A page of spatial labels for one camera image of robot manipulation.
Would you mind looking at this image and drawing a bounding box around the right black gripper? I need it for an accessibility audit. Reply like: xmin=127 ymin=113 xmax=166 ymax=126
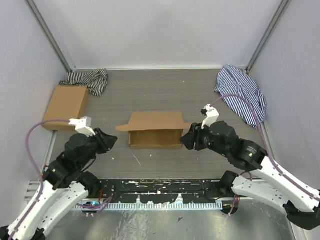
xmin=179 ymin=119 xmax=229 ymax=157

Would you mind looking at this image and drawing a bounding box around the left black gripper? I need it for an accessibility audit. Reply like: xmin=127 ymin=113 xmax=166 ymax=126
xmin=78 ymin=127 xmax=119 ymax=170

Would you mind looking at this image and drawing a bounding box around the brown cardboard box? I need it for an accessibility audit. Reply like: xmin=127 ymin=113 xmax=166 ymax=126
xmin=42 ymin=85 xmax=89 ymax=131
xmin=116 ymin=111 xmax=191 ymax=149

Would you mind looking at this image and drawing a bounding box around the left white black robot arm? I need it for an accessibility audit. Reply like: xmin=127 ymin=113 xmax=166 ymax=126
xmin=0 ymin=128 xmax=118 ymax=240

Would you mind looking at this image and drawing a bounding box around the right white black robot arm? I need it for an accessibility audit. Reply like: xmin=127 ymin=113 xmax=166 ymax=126
xmin=180 ymin=121 xmax=320 ymax=230

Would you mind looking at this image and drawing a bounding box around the folded brown cardboard box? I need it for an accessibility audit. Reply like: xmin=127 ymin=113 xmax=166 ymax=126
xmin=42 ymin=85 xmax=89 ymax=131

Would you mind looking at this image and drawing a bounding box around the black white striped cloth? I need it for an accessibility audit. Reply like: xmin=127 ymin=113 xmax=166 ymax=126
xmin=58 ymin=68 xmax=109 ymax=97

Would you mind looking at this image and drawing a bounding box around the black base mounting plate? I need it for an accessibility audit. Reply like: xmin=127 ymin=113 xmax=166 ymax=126
xmin=89 ymin=178 xmax=234 ymax=204

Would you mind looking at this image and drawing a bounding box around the blue white striped cloth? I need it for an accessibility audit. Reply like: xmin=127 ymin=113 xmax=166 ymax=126
xmin=214 ymin=65 xmax=267 ymax=129

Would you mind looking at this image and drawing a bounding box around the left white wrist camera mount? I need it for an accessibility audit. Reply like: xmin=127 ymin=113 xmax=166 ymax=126
xmin=68 ymin=116 xmax=96 ymax=137

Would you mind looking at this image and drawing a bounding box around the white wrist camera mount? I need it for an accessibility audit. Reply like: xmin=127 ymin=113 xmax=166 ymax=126
xmin=200 ymin=104 xmax=220 ymax=130
xmin=68 ymin=116 xmax=96 ymax=137

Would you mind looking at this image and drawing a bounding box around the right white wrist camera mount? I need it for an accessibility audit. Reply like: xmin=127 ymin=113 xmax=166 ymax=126
xmin=200 ymin=104 xmax=220 ymax=130

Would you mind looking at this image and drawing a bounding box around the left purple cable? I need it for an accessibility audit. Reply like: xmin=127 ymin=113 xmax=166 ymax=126
xmin=7 ymin=119 xmax=113 ymax=238

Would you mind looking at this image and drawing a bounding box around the left aluminium frame post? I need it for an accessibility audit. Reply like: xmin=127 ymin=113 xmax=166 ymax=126
xmin=24 ymin=0 xmax=77 ymax=73

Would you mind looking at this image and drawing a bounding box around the aluminium frame post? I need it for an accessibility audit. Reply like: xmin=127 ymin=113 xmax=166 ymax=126
xmin=245 ymin=0 xmax=291 ymax=74
xmin=24 ymin=0 xmax=77 ymax=73

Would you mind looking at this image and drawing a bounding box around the aluminium rail with cable duct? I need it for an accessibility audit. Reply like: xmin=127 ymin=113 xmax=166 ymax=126
xmin=23 ymin=178 xmax=298 ymax=211

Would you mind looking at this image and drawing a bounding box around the right aluminium frame post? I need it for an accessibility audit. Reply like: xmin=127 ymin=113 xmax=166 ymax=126
xmin=245 ymin=0 xmax=291 ymax=74

